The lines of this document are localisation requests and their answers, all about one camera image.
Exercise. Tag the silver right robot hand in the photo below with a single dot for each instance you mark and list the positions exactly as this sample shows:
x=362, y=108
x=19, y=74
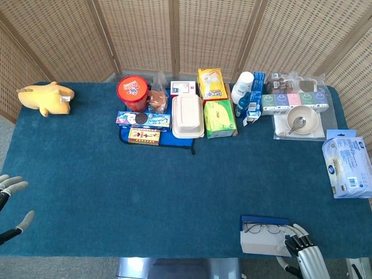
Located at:
x=311, y=258

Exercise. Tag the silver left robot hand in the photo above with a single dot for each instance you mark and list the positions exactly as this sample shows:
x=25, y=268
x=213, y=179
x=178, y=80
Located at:
x=8, y=186

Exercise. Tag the blue glasses case white lining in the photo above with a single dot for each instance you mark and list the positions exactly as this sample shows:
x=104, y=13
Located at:
x=261, y=244

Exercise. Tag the thin wire eyeglasses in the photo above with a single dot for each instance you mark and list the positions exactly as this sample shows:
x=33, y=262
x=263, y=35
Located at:
x=255, y=229

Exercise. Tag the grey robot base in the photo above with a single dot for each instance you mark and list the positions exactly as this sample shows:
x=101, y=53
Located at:
x=174, y=268

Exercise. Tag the white plastic object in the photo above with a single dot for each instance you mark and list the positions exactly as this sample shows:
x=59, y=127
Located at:
x=359, y=266

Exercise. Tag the yellow plush toy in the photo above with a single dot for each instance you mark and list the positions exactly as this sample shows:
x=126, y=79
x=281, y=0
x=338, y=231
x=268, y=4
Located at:
x=49, y=98

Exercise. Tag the large blue white wipes pack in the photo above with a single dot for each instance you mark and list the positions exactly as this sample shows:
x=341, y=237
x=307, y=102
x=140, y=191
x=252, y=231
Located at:
x=346, y=165

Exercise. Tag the blue carpet table cover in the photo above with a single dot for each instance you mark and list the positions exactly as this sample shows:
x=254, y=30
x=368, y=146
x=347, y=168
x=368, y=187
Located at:
x=116, y=189

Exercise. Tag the grey spoon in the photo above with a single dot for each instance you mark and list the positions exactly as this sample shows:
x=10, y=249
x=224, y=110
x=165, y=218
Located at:
x=299, y=122

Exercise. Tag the clear zip bag white cloth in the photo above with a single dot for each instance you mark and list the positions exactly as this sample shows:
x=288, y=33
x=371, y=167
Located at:
x=280, y=125

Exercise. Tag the beige bowl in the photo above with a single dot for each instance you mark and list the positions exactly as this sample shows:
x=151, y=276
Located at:
x=308, y=116

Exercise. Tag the small yellow red box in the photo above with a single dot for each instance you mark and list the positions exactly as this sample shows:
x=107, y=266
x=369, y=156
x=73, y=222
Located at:
x=143, y=136

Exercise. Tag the red snack tub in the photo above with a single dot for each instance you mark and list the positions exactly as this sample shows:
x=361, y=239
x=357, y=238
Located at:
x=132, y=90

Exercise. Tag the blue cookie box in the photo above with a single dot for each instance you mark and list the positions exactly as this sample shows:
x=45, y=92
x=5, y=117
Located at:
x=151, y=120

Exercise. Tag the row of small boxes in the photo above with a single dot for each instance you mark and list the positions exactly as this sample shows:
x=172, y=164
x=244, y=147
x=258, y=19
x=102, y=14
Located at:
x=293, y=100

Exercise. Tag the green tissue pack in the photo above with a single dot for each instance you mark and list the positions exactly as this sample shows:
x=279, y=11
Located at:
x=218, y=119

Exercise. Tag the blue spray bottle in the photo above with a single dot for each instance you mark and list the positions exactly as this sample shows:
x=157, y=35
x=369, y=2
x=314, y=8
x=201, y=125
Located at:
x=242, y=104

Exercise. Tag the blue flat tray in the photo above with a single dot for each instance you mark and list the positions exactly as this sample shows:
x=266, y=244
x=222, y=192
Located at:
x=174, y=142

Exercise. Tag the blue white open carton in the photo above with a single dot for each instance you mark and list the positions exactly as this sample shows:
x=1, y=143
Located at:
x=255, y=96

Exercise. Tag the clear bag of pastries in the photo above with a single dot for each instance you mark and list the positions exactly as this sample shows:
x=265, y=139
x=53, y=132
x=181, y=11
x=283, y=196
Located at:
x=158, y=100

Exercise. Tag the clear plastic packet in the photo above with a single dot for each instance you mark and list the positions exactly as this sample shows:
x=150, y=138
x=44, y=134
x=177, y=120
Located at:
x=306, y=85

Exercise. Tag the clear bag brown snacks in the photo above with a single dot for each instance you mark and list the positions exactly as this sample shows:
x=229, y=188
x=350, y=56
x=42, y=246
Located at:
x=279, y=85

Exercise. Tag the white bottle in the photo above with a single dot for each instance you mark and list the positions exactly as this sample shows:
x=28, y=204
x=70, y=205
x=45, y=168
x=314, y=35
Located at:
x=242, y=84

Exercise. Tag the beige lidded lunch box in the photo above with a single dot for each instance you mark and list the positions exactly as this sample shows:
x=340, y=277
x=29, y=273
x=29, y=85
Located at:
x=187, y=116

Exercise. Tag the small white red box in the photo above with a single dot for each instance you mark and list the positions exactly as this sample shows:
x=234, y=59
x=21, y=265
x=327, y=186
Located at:
x=183, y=87

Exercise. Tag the yellow tea box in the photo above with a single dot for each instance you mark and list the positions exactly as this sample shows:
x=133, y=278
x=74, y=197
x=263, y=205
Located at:
x=210, y=84

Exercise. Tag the woven wicker folding screen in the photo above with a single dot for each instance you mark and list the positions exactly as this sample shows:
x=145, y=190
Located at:
x=203, y=29

